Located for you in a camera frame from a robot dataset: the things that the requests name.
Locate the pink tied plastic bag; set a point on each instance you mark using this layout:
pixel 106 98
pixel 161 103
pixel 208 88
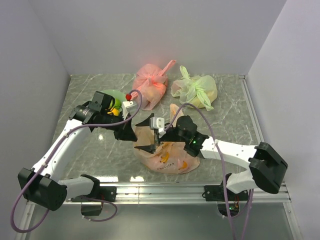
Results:
pixel 151 81

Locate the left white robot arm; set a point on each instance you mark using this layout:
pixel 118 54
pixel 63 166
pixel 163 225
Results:
pixel 42 184

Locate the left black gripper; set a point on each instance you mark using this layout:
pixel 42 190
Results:
pixel 125 132

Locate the orange plastic bag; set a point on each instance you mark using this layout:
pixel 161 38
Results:
pixel 169 157

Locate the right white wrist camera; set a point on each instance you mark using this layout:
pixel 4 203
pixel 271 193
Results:
pixel 156 123

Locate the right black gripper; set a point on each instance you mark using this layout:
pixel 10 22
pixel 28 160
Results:
pixel 150 148

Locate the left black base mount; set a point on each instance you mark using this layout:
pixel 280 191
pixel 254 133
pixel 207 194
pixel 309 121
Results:
pixel 92 206

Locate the green fake lime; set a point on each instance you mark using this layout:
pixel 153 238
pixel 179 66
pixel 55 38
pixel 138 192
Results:
pixel 116 103

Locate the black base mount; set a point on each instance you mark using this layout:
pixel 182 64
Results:
pixel 237 201
pixel 92 206

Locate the yellow fake lemon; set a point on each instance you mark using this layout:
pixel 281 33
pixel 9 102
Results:
pixel 114 111

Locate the green tied plastic bag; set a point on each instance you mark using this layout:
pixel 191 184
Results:
pixel 198 90

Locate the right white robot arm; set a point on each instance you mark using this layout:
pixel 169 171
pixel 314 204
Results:
pixel 263 167

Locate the light green plate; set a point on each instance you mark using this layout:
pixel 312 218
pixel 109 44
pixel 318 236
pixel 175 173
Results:
pixel 116 94

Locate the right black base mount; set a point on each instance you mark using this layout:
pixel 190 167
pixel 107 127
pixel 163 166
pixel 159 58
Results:
pixel 237 201

